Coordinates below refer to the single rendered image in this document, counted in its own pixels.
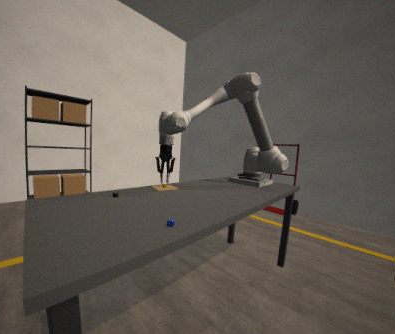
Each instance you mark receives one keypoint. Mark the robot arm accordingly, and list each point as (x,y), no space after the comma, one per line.
(244,87)

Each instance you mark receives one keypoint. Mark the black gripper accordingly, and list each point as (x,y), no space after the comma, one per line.
(165,155)

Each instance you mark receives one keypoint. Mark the tan flat mat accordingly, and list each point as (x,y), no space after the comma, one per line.
(160,188)

